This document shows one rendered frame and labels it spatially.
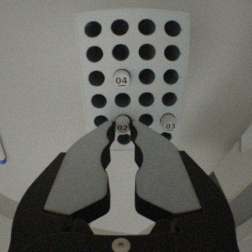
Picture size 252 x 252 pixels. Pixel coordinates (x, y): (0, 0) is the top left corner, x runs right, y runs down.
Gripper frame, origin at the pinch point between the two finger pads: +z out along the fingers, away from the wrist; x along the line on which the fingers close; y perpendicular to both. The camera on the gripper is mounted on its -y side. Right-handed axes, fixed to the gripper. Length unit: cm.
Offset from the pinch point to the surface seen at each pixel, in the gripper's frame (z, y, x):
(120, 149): 1.4, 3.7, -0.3
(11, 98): 5.1, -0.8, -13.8
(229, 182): 82, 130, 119
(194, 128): 5.2, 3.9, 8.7
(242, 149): 78, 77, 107
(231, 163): 82, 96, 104
